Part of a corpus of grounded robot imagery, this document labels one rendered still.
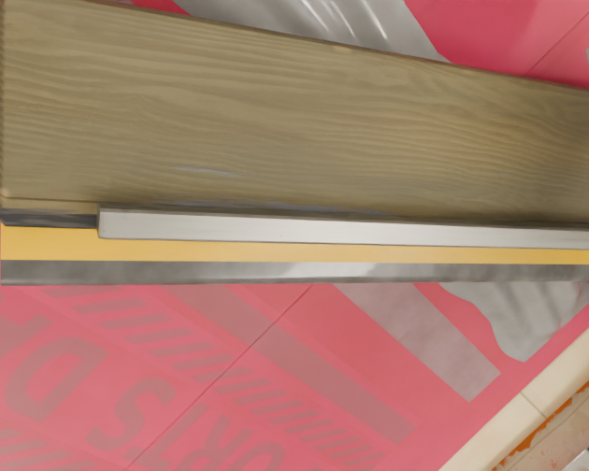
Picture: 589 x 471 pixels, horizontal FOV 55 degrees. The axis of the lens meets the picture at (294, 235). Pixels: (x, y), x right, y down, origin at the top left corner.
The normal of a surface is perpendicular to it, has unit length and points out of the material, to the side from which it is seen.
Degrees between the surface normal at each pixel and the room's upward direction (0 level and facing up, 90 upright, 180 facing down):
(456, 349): 0
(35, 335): 0
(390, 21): 31
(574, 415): 90
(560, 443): 90
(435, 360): 0
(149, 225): 12
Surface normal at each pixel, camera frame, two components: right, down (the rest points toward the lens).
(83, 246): 0.37, 0.25
